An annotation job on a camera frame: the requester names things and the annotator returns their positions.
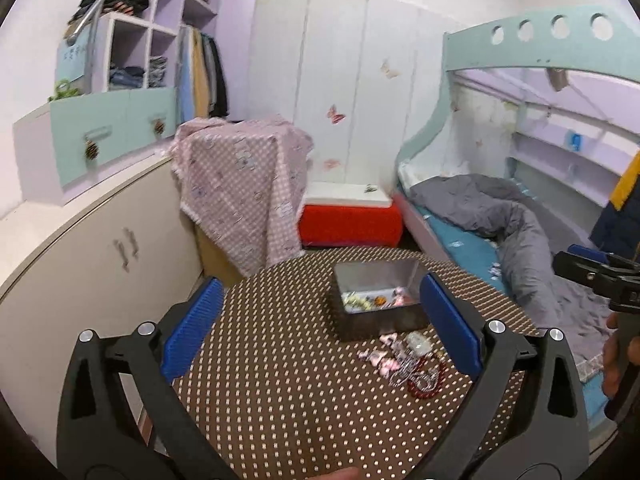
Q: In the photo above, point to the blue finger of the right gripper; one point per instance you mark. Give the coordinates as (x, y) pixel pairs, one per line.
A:
(587, 253)

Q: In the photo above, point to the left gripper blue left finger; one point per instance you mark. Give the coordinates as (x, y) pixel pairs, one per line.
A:
(185, 326)

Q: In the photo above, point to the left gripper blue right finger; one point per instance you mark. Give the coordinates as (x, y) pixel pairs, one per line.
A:
(457, 323)

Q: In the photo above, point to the pink white charm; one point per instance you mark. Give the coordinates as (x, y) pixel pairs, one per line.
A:
(384, 360)

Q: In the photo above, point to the person's right hand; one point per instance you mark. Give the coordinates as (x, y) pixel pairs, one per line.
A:
(611, 350)

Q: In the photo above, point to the navy yellow jacket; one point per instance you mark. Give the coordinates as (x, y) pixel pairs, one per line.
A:
(618, 227)

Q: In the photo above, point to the grey jade pendant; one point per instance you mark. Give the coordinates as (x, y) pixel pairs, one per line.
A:
(419, 344)

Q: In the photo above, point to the grey duvet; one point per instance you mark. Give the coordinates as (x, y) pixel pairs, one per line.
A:
(528, 236)

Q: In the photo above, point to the blue mattress sheet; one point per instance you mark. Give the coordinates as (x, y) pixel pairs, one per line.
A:
(474, 254)

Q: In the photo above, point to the dark grey metal box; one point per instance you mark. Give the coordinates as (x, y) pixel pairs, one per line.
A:
(374, 298)

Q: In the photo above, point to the brown polka dot tablecloth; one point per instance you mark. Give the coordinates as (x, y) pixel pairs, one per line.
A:
(280, 397)

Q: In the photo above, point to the pink checked cover cloth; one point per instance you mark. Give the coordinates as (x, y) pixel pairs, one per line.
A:
(244, 185)

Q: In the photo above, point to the red storage box white lid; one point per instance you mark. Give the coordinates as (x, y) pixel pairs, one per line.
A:
(339, 215)

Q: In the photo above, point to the teal drawer unit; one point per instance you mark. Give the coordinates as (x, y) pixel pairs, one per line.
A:
(65, 147)

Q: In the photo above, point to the hanging clothes row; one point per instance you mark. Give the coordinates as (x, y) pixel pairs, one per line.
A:
(201, 86)

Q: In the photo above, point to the white wardrobe with butterflies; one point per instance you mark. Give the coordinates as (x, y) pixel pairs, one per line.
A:
(361, 77)

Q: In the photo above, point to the white cube shelf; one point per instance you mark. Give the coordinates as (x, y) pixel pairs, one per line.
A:
(118, 39)

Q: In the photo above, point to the metal stair handrail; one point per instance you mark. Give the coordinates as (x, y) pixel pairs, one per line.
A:
(93, 12)

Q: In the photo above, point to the beige cabinet with handles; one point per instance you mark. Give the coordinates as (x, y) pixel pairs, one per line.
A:
(119, 255)

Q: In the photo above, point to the teal bunk bed frame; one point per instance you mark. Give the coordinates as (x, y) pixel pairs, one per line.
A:
(572, 76)

